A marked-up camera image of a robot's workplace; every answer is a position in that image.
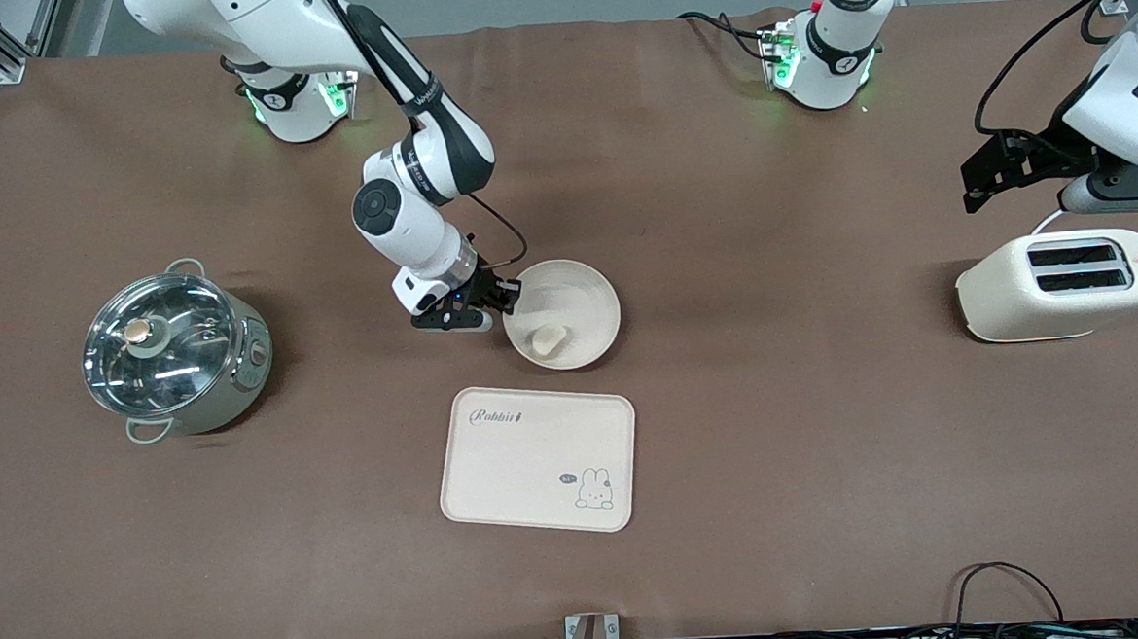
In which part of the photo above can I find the round beige plate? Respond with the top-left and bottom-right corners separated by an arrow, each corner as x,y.
499,256 -> 624,373

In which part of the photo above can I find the beige rabbit print tray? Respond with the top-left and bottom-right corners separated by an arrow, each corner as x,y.
434,378 -> 642,543

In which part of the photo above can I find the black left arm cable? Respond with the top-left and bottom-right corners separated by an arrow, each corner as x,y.
965,0 -> 1138,140

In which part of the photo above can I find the glass pot lid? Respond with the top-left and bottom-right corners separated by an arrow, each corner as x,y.
78,270 -> 244,422

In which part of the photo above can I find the silver electric cooking pot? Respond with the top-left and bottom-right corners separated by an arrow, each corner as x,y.
76,255 -> 278,449

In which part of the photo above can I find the black arm base cable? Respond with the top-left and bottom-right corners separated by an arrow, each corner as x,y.
677,6 -> 772,67

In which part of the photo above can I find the black looped cable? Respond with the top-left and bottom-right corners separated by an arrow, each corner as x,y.
947,557 -> 1068,631

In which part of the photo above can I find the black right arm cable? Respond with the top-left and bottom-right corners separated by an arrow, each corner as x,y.
316,0 -> 530,280

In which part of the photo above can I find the brown table mat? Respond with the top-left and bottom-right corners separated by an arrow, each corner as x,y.
0,0 -> 1138,639

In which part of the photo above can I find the cream two-slot toaster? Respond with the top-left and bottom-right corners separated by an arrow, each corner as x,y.
952,226 -> 1138,346

